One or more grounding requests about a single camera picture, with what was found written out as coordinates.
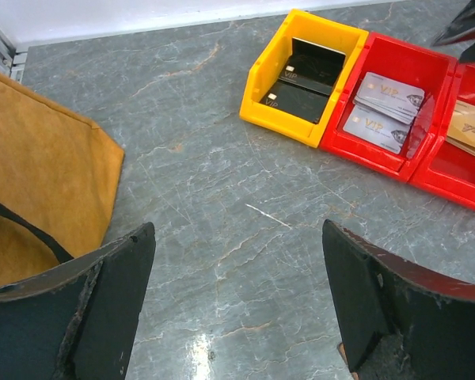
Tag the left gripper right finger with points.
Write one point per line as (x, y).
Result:
(397, 319)

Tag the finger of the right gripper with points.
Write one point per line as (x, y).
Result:
(460, 29)

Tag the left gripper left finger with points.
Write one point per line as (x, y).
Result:
(78, 320)

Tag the red bin with silver cards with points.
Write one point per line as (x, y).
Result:
(404, 62)

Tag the gold card stack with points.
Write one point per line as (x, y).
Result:
(461, 131)

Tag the silver card stack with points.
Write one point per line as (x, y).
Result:
(383, 111)

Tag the red bin with gold cards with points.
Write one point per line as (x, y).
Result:
(446, 170)

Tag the black card stack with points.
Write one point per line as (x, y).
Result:
(306, 81)

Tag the white and tan tote bag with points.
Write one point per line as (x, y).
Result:
(59, 171)

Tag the yellow plastic bin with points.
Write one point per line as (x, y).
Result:
(265, 71)

